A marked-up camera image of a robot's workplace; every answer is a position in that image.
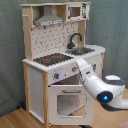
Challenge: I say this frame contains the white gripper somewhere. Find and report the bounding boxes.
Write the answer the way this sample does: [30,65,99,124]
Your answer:
[76,58,94,81]

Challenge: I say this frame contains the white oven door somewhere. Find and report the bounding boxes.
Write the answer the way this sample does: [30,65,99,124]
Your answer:
[49,85,94,125]

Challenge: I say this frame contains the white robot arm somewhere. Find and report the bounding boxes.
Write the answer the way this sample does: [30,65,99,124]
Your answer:
[76,58,128,111]

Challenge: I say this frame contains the wooden toy kitchen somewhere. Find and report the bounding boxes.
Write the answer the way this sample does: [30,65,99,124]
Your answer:
[22,2,105,128]

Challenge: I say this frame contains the white cupboard door grey dispenser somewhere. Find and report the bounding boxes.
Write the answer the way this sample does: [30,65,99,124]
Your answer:
[87,55,102,101]

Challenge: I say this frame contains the black toy faucet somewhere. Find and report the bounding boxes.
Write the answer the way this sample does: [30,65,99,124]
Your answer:
[67,33,82,49]

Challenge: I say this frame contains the left stove knob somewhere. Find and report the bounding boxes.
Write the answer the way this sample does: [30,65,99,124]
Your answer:
[54,73,60,79]

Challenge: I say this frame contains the black stovetop red burners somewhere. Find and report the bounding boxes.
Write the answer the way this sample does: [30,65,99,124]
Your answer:
[34,53,71,67]

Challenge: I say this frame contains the white toy microwave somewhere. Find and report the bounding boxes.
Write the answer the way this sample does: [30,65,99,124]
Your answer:
[66,3,90,21]

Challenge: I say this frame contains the grey range hood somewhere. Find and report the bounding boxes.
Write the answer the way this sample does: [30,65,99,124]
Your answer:
[34,5,64,27]

